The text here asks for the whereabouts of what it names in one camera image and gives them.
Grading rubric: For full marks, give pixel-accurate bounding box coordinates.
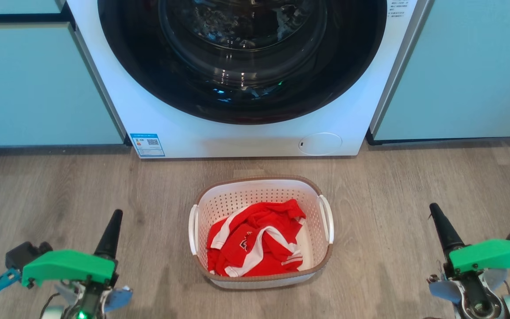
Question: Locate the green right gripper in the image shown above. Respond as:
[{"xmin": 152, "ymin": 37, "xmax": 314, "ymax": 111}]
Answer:
[{"xmin": 429, "ymin": 203, "xmax": 510, "ymax": 307}]

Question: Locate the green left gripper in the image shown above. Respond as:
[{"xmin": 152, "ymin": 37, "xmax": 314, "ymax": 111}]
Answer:
[{"xmin": 21, "ymin": 210, "xmax": 133, "ymax": 319}]

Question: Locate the white perforated laundry basket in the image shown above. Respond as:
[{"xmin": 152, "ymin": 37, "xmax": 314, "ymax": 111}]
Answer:
[{"xmin": 188, "ymin": 176, "xmax": 335, "ymax": 290}]

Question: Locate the blue energy label sticker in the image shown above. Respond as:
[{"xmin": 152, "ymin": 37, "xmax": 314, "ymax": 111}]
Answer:
[{"xmin": 130, "ymin": 133, "xmax": 166, "ymax": 158}]

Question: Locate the white front-load washing machine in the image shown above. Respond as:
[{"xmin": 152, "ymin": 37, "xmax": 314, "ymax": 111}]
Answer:
[{"xmin": 67, "ymin": 0, "xmax": 433, "ymax": 159}]

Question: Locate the red and white garment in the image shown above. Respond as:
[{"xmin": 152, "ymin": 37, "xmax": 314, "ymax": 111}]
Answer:
[{"xmin": 206, "ymin": 199, "xmax": 307, "ymax": 278}]

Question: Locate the round white filter cover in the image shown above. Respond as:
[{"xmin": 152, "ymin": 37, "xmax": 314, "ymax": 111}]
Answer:
[{"xmin": 298, "ymin": 132, "xmax": 343, "ymax": 156}]

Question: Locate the round black glass washer door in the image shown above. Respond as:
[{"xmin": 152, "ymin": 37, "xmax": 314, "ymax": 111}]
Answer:
[{"xmin": 98, "ymin": 0, "xmax": 387, "ymax": 125}]

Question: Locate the pale green cabinet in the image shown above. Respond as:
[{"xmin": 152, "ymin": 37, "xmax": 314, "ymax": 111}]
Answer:
[
  {"xmin": 370, "ymin": 0, "xmax": 510, "ymax": 141},
  {"xmin": 0, "ymin": 22, "xmax": 125, "ymax": 148}
]

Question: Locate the white text sticker on washer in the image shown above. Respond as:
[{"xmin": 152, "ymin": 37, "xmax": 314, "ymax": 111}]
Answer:
[{"xmin": 388, "ymin": 0, "xmax": 410, "ymax": 18}]

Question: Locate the pale green cabinet drawer front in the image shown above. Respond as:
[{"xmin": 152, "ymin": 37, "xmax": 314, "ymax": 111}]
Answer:
[{"xmin": 0, "ymin": 0, "xmax": 66, "ymax": 15}]

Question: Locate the blue plastic bracket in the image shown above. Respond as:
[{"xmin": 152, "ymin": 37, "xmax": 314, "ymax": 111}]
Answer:
[{"xmin": 0, "ymin": 268, "xmax": 22, "ymax": 301}]

